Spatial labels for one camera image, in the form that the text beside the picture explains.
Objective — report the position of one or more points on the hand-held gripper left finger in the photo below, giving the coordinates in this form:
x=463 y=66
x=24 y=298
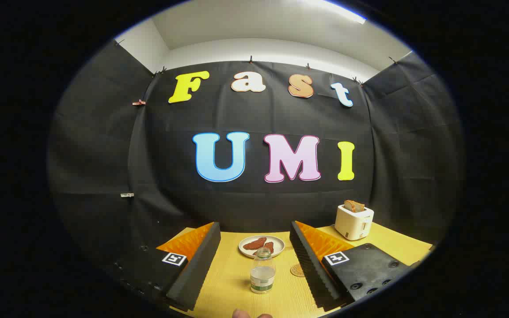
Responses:
x=195 y=274

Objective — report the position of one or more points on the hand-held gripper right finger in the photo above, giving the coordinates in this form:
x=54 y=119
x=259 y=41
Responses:
x=312 y=269

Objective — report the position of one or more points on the round cork coaster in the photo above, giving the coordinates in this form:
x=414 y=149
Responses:
x=297 y=270

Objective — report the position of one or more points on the clear plastic juice bottle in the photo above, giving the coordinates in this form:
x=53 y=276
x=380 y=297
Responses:
x=262 y=276

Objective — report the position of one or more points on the wooden table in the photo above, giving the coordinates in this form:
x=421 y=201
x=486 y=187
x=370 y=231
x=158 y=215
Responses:
x=232 y=282

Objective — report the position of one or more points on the white round plate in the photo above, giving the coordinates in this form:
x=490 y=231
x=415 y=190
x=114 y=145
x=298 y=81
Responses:
x=278 y=247

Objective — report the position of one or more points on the short brown meat piece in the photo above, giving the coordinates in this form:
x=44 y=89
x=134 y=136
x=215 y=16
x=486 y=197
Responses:
x=269 y=245

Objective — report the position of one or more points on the cream toaster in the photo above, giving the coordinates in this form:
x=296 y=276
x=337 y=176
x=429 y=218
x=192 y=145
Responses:
x=351 y=223

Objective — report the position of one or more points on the long brown meat piece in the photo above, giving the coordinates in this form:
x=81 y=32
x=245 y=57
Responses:
x=253 y=243

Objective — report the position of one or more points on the toast bread slice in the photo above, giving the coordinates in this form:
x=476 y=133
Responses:
x=353 y=205

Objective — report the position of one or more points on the black backdrop cloth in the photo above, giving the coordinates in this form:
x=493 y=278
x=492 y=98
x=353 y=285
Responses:
x=254 y=203

